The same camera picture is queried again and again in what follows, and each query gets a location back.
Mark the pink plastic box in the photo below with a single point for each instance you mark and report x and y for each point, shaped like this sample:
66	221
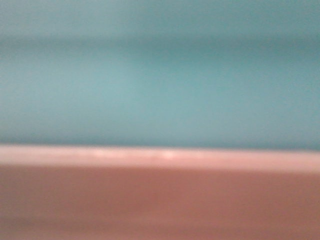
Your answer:
108	193

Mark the light blue plastic box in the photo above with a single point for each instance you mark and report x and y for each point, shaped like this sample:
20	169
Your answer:
235	74

